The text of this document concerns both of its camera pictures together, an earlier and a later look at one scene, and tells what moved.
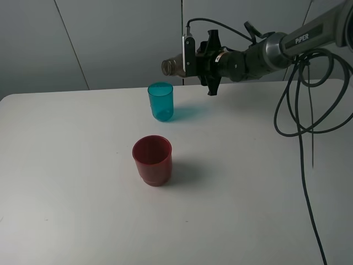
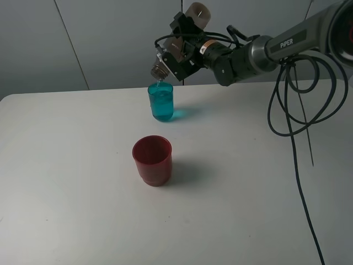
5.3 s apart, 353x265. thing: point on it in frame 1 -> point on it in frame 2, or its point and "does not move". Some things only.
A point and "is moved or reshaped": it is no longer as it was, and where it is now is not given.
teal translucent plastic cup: [161, 96] does not move
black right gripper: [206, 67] -> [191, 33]
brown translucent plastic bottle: [174, 66] is moved or reshaped
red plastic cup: [154, 155] does not move
